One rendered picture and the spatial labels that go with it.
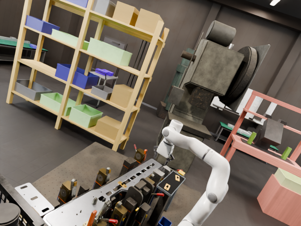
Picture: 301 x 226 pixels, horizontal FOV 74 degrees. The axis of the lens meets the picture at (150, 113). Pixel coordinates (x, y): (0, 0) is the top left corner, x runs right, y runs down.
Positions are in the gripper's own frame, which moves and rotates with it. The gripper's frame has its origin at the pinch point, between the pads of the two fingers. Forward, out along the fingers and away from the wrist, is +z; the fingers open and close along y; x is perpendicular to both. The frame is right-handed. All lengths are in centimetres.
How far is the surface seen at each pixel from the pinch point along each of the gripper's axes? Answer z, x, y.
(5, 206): -17, 100, 6
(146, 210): 36.0, 6.4, -7.5
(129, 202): 32.1, 14.6, 3.9
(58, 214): 44, 47, 33
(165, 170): 41, -66, 8
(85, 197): 44, 25, 33
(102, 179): 45, -2, 40
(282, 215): 129, -338, -192
